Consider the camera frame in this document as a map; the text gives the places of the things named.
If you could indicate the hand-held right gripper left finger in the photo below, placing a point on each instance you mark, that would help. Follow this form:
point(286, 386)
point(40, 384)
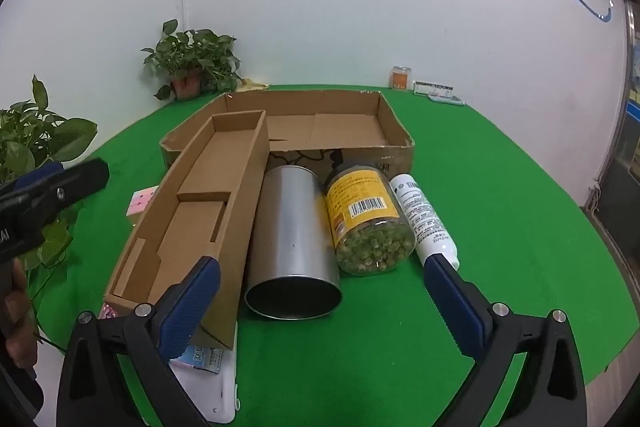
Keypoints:
point(192, 302)

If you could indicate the green leafy plant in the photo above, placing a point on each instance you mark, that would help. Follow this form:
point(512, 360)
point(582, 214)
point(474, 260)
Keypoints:
point(35, 142)

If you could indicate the yellow label clear jar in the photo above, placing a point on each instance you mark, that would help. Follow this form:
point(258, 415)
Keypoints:
point(362, 207)

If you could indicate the potted plant terracotta pot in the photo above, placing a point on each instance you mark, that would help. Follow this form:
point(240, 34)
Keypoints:
point(192, 57)

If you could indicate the pastel puzzle cube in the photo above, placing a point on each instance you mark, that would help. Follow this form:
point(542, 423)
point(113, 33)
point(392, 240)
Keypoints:
point(141, 203)

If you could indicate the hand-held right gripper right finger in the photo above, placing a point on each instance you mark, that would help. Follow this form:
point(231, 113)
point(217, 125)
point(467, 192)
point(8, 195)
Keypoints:
point(457, 302)

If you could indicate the light blue flat box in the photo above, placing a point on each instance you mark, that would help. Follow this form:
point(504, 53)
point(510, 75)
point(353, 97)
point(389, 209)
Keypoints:
point(450, 101)

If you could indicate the small orange box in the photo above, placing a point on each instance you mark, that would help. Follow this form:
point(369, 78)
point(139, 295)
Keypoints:
point(401, 78)

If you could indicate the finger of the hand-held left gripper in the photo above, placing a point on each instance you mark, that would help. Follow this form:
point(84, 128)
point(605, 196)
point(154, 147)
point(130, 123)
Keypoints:
point(65, 189)
point(47, 168)

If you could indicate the narrow cardboard insert tray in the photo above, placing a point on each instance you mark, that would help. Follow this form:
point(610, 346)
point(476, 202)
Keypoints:
point(200, 227)

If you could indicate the white bottle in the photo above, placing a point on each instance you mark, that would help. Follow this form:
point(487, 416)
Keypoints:
point(422, 214)

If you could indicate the glass door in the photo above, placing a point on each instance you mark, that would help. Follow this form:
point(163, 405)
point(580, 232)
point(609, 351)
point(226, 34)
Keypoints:
point(625, 132)

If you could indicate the white desk card stand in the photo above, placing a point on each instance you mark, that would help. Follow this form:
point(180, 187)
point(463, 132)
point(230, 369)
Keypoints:
point(432, 89)

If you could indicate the large cardboard box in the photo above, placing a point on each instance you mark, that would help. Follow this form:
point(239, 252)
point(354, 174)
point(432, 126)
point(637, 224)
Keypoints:
point(345, 122)

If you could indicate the white fan package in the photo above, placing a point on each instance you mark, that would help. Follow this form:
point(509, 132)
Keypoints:
point(215, 392)

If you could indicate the yellow packet by wall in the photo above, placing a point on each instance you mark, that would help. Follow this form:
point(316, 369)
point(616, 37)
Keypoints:
point(254, 84)

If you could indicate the silver metal can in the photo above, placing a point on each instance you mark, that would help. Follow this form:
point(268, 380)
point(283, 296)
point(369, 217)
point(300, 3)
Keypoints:
point(290, 227)

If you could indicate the person's left hand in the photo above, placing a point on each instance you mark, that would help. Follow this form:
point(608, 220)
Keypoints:
point(15, 307)

